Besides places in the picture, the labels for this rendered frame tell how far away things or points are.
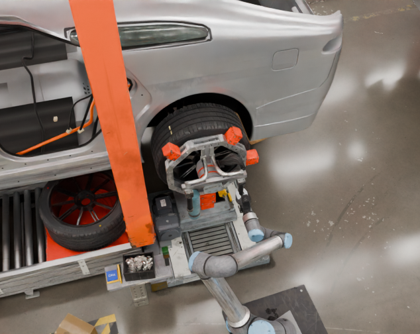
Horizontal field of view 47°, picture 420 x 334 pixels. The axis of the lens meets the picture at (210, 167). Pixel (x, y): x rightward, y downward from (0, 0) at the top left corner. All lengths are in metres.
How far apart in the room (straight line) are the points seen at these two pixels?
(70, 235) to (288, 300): 1.55
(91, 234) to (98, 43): 1.74
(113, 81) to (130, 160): 0.55
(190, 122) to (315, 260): 1.55
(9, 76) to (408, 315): 3.43
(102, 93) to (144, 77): 0.70
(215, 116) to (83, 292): 1.66
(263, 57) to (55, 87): 1.68
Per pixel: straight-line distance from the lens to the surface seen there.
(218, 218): 3.88
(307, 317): 3.42
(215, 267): 2.64
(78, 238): 3.53
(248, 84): 3.15
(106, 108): 2.31
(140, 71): 2.88
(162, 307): 3.72
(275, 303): 3.42
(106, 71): 2.17
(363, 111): 5.05
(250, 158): 3.30
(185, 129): 3.08
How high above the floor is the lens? 3.43
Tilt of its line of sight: 52 degrees down
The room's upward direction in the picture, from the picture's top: straight up
